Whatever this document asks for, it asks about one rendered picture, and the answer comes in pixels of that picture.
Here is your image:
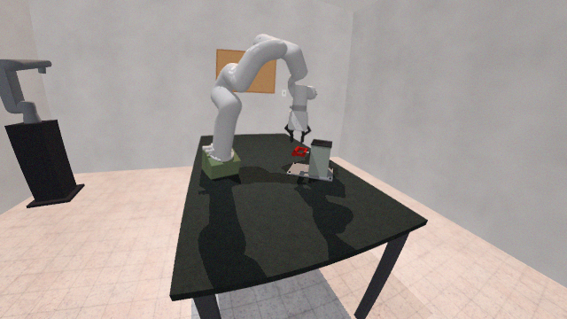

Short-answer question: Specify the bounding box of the beige flat plate with bolt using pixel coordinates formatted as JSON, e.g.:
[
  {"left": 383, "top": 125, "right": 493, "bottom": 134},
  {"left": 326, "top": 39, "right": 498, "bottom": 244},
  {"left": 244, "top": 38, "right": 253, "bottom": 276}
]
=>
[{"left": 287, "top": 162, "right": 333, "bottom": 181}]

